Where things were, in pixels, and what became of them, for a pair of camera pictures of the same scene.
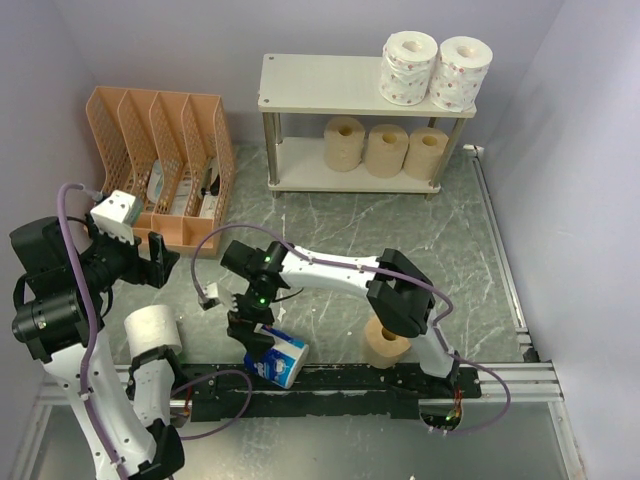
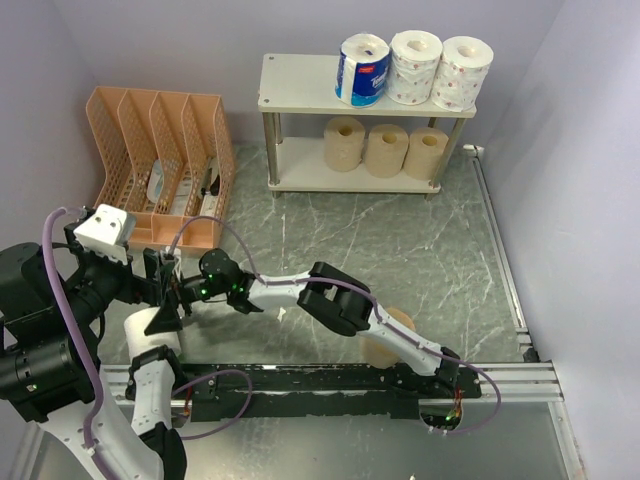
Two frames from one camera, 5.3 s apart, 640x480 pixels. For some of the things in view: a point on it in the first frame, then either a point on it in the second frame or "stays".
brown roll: [386, 149] stays
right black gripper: [241, 326] to [168, 317]
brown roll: [426, 149] stays
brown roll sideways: [343, 143] stays
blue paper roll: [280, 364] to [363, 69]
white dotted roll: [459, 72] stays
